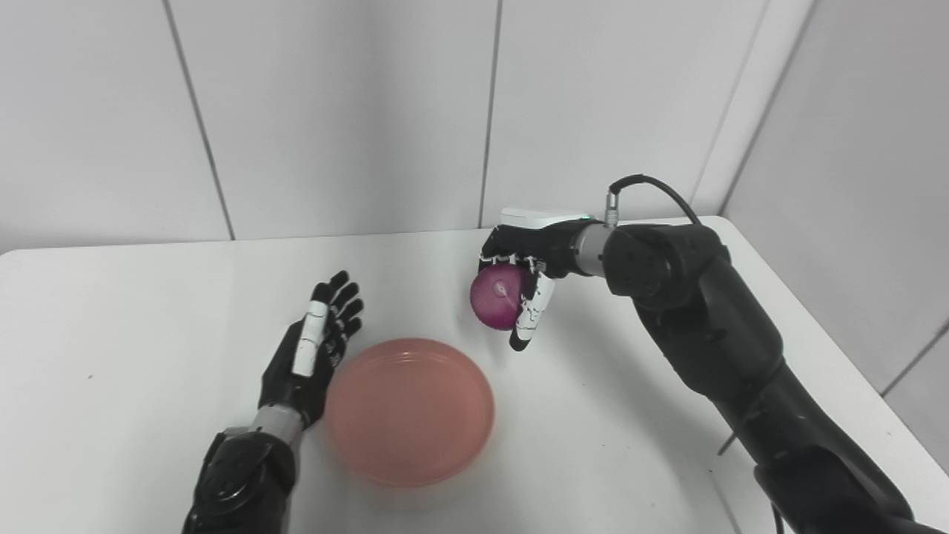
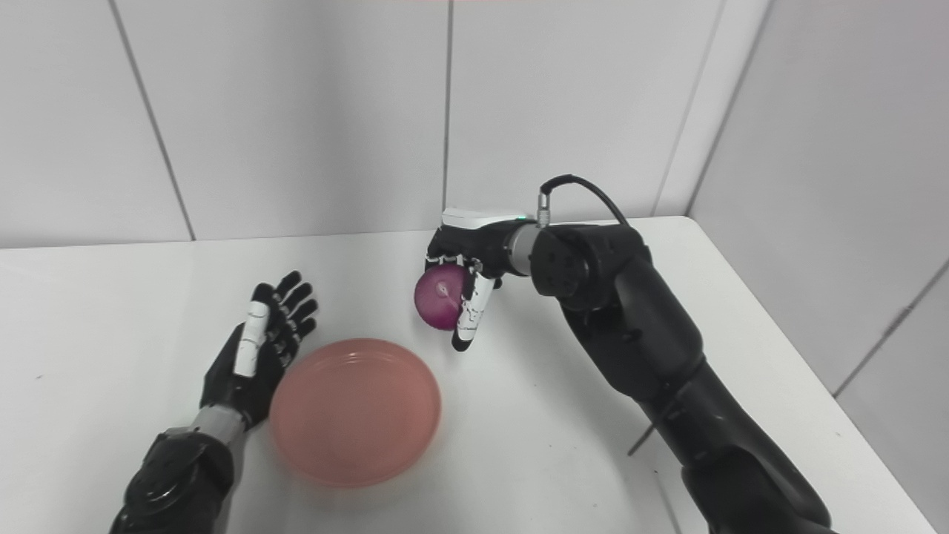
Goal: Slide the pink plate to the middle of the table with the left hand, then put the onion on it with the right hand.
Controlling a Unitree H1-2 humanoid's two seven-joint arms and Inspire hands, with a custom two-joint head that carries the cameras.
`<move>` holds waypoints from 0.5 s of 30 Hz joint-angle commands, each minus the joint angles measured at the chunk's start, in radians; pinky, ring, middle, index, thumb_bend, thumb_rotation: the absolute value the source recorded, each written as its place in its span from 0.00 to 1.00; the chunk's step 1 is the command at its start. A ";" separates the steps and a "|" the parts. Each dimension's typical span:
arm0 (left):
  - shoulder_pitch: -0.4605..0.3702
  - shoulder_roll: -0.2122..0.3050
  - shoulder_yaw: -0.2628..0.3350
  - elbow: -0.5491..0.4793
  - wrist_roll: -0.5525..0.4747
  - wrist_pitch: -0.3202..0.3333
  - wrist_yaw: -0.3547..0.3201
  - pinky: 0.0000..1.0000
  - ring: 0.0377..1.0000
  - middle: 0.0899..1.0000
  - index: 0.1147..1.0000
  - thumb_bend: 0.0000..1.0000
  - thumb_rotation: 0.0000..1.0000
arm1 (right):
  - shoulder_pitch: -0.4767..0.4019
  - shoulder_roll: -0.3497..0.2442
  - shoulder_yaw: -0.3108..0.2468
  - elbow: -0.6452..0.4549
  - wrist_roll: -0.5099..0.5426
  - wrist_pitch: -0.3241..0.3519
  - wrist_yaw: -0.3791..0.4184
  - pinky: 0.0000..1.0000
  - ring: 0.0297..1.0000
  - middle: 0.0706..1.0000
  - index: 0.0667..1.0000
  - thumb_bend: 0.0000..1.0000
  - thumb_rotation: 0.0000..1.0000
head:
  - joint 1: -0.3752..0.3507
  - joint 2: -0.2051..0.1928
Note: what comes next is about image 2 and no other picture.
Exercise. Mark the red onion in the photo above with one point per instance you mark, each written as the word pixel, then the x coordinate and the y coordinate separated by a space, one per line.
pixel 437 300

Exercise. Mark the pink round plate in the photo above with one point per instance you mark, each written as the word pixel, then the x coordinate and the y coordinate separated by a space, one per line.
pixel 356 414

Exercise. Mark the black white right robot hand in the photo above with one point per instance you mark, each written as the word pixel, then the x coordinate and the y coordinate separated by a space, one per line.
pixel 482 241

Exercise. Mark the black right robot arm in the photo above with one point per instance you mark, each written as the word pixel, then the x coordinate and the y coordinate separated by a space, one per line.
pixel 652 348

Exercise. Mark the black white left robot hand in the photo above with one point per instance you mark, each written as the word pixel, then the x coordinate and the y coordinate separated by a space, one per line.
pixel 237 389

